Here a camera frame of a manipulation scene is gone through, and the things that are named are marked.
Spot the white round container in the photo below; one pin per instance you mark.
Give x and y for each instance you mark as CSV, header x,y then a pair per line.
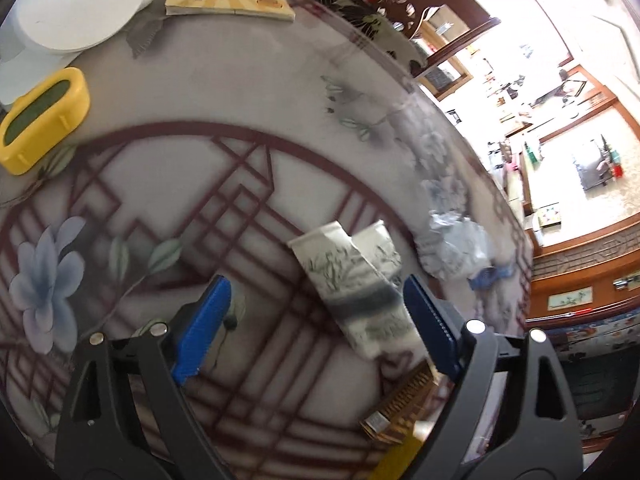
x,y
75,5

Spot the crumpled white plastic wrapper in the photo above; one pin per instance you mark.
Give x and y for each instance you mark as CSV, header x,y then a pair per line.
x,y
455,250

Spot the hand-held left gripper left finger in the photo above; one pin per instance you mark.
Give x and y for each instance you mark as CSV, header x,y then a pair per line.
x,y
200,330

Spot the gold brown box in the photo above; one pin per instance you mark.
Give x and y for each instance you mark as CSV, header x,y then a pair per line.
x,y
400,405

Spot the printed tablecloth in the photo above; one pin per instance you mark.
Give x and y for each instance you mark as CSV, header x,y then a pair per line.
x,y
200,85

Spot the yellow box with green top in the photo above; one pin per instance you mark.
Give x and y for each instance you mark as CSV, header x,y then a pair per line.
x,y
42,120

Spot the yellow packet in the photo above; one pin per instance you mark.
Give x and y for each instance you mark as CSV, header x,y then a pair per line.
x,y
400,460

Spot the bamboo print carton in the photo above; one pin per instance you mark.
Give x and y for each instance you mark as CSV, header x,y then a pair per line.
x,y
345,285

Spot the wooden wall cabinet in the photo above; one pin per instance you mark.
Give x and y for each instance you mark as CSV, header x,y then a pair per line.
x,y
575,270

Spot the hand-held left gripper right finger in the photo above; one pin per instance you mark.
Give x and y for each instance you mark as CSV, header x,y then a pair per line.
x,y
430,330

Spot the plain wooden chair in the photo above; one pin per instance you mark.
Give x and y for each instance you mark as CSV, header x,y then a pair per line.
x,y
450,30

